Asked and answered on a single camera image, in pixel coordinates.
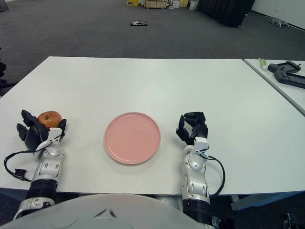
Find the grey-blue table frame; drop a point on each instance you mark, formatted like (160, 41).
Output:
(262, 199)

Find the grey quadruped robot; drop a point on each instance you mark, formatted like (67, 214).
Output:
(279, 22)

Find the white bag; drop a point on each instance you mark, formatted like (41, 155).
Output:
(193, 6)

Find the wooden crate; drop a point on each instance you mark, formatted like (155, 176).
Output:
(156, 4)

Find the red yellow apple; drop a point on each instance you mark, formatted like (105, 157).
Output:
(48, 119)

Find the green white tube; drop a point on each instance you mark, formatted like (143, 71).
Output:
(263, 64)

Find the black flat floor tray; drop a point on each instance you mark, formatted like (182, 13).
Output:
(139, 23)

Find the yellow box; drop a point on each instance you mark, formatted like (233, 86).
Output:
(132, 3)

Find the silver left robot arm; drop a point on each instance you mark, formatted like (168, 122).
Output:
(47, 171)

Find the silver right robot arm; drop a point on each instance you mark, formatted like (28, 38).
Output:
(196, 179)

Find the white stacked boxes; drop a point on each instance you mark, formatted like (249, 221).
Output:
(178, 3)

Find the grey robot torso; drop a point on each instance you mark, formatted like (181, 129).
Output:
(95, 212)

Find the grey bin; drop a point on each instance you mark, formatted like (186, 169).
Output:
(4, 5)

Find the dark metal floor object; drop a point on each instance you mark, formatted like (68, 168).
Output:
(288, 221)

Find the black office chair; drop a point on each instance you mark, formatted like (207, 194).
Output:
(2, 69)

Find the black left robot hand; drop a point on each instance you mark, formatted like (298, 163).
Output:
(35, 137)

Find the pink round plate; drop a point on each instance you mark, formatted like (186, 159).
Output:
(132, 138)

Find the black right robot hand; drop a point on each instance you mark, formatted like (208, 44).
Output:
(201, 130)

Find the dark grey handheld controller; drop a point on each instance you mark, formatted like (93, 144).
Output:
(282, 77)

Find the black curtain partition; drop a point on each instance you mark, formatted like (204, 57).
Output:
(226, 12)

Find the black handheld controller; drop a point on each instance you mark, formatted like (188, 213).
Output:
(274, 67)

